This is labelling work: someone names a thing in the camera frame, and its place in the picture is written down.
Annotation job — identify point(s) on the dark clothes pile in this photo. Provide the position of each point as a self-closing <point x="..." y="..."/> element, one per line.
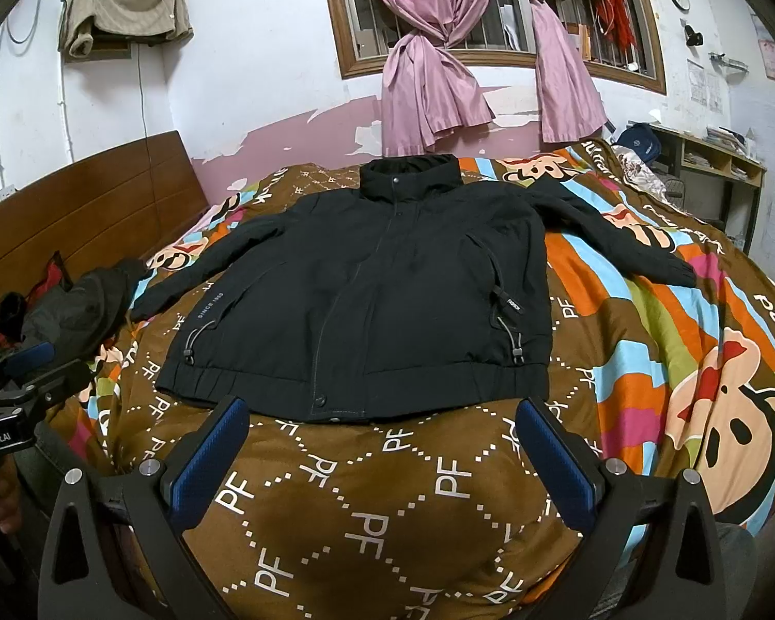
<point x="75" y="318"/>

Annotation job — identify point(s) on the red hanging garment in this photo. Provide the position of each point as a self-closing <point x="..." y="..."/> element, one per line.
<point x="615" y="22"/>

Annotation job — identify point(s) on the pink curtain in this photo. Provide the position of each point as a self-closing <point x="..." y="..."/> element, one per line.
<point x="427" y="93"/>
<point x="570" y="106"/>

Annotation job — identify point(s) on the black zip jacket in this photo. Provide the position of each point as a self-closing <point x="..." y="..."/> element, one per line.
<point x="415" y="291"/>

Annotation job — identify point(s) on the right pink curtain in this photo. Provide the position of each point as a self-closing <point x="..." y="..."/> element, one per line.
<point x="570" y="106"/>

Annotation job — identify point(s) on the left pink curtain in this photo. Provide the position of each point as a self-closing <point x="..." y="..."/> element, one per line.
<point x="427" y="93"/>

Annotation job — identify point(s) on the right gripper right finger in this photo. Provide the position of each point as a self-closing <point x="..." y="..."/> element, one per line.
<point x="678" y="573"/>

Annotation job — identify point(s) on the wooden headboard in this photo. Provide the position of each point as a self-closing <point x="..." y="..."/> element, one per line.
<point x="125" y="202"/>

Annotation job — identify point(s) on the beige sweater on wall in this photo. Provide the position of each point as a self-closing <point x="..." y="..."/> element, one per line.
<point x="146" y="21"/>

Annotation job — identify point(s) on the wooden shelf desk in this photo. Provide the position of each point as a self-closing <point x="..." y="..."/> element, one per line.
<point x="722" y="187"/>

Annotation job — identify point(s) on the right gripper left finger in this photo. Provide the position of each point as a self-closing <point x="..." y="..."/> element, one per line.
<point x="116" y="548"/>

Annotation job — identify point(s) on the wooden framed window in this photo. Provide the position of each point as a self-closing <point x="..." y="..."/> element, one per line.
<point x="366" y="30"/>

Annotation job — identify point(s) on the blue bag on desk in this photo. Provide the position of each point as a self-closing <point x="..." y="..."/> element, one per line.
<point x="641" y="139"/>

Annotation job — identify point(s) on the crumpled patterned fabric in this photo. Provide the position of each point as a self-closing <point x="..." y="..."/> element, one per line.
<point x="638" y="174"/>

